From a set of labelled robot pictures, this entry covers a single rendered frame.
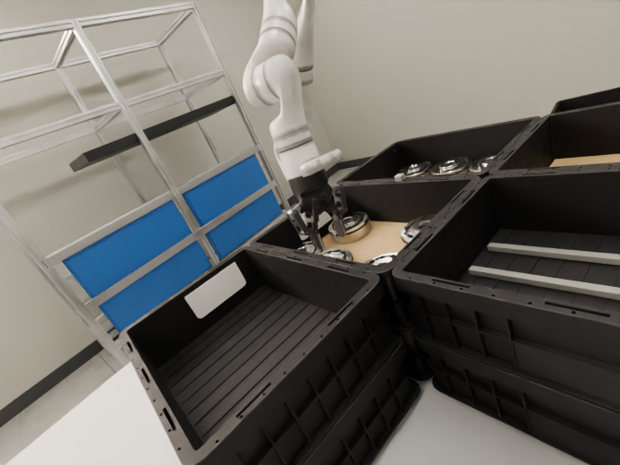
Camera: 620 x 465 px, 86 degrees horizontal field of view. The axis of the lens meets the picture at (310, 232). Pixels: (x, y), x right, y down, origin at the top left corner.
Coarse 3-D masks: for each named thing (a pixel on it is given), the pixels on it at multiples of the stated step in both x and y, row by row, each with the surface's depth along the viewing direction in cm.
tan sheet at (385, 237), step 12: (372, 228) 81; (384, 228) 78; (396, 228) 76; (324, 240) 85; (360, 240) 78; (372, 240) 75; (384, 240) 73; (396, 240) 71; (360, 252) 73; (372, 252) 71; (384, 252) 69; (396, 252) 67
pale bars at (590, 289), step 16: (544, 256) 50; (560, 256) 48; (576, 256) 46; (592, 256) 45; (608, 256) 44; (480, 272) 51; (496, 272) 49; (512, 272) 48; (560, 288) 43; (576, 288) 42; (592, 288) 41; (608, 288) 40
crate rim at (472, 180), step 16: (464, 176) 61; (464, 192) 56; (448, 208) 53; (432, 224) 51; (256, 240) 75; (416, 240) 48; (304, 256) 58; (320, 256) 56; (400, 256) 46; (384, 272) 45
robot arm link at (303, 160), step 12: (312, 144) 61; (288, 156) 61; (300, 156) 60; (312, 156) 61; (324, 156) 58; (336, 156) 59; (288, 168) 62; (300, 168) 57; (312, 168) 57; (324, 168) 58
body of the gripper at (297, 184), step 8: (312, 176) 61; (320, 176) 62; (296, 184) 62; (304, 184) 62; (312, 184) 62; (320, 184) 62; (296, 192) 63; (304, 192) 62; (312, 192) 64; (320, 192) 66; (328, 192) 67; (296, 200) 64; (304, 200) 64; (320, 200) 66; (304, 208) 64; (320, 208) 66; (328, 208) 67
